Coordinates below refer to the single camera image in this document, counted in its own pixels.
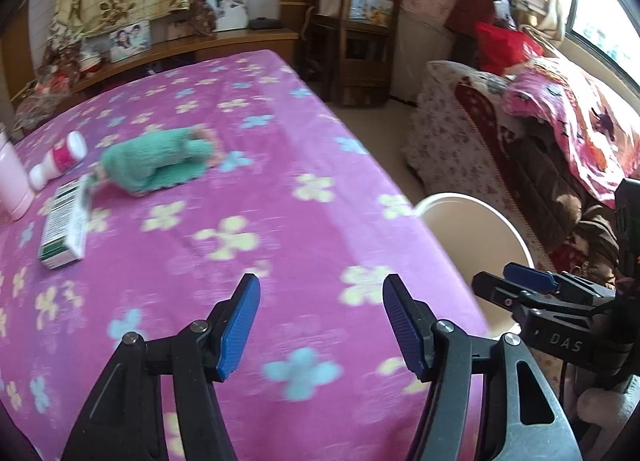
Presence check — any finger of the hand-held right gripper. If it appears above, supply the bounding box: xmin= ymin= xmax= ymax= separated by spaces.
xmin=472 ymin=271 xmax=596 ymax=314
xmin=504 ymin=262 xmax=617 ymax=301

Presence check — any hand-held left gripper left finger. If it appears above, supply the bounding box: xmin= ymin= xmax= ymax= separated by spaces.
xmin=60 ymin=272 xmax=262 ymax=461

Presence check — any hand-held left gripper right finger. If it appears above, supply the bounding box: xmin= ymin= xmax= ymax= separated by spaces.
xmin=382 ymin=273 xmax=583 ymax=461

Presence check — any white plastic bucket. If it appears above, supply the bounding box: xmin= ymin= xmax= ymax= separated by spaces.
xmin=414 ymin=192 xmax=536 ymax=339

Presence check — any person's right forearm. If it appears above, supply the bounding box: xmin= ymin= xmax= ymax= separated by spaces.
xmin=577 ymin=376 xmax=640 ymax=442

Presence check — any brown jacket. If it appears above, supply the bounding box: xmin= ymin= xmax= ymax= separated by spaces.
xmin=510 ymin=128 xmax=621 ymax=287

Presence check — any pink floral blanket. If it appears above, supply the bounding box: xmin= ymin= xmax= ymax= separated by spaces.
xmin=0 ymin=48 xmax=493 ymax=461

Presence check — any floral covered sofa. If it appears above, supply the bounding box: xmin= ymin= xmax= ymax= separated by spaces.
xmin=404 ymin=60 xmax=640 ymax=292

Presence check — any pink unicorn blanket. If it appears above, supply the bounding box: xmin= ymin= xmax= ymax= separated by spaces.
xmin=502 ymin=57 xmax=640 ymax=209

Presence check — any red floral sofa throw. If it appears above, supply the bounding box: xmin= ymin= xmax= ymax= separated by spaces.
xmin=454 ymin=75 xmax=616 ymax=287

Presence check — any green fuzzy cloth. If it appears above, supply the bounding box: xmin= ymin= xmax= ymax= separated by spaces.
xmin=100 ymin=127 xmax=213 ymax=197

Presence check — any pink fuzzy cloth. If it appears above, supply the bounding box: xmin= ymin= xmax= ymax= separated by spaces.
xmin=192 ymin=124 xmax=223 ymax=164

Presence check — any green white box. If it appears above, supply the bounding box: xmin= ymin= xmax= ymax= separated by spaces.
xmin=38 ymin=175 xmax=96 ymax=270

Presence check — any red plastic bag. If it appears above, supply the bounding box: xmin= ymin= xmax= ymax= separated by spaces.
xmin=475 ymin=22 xmax=543 ymax=74

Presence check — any white bottle with pink label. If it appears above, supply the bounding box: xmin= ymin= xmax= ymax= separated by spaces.
xmin=27 ymin=131 xmax=88 ymax=192

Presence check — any dark wooden chair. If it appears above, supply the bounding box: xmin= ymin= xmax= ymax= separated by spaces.
xmin=305 ymin=0 xmax=407 ymax=107

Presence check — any pink cup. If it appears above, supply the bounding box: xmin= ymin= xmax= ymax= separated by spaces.
xmin=0 ymin=124 xmax=36 ymax=222

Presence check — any window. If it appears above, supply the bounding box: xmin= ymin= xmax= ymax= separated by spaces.
xmin=570 ymin=0 xmax=640 ymax=82

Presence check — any wooden headboard shelf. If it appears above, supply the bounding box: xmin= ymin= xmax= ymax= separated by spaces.
xmin=10 ymin=28 xmax=301 ymax=102

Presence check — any framed couple photo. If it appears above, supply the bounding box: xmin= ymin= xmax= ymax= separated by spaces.
xmin=107 ymin=21 xmax=152 ymax=63

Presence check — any red white ornament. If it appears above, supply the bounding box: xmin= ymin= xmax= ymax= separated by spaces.
xmin=80 ymin=38 xmax=106 ymax=74

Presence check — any picture printed box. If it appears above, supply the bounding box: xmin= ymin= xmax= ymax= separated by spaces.
xmin=348 ymin=0 xmax=393 ymax=27

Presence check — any framed wedding photo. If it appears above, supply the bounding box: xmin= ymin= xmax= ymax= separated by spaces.
xmin=205 ymin=0 xmax=250 ymax=32

